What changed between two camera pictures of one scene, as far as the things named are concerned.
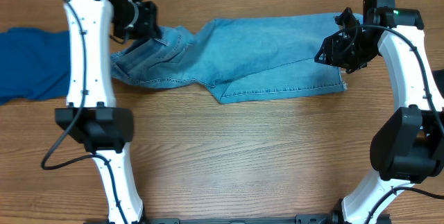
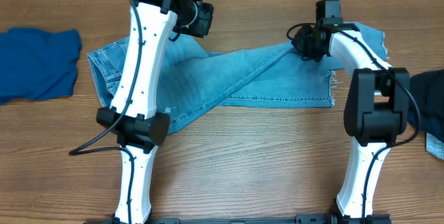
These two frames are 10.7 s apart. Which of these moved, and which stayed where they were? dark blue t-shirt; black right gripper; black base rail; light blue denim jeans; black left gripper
Moved: black left gripper; light blue denim jeans; black right gripper
Stayed: black base rail; dark blue t-shirt
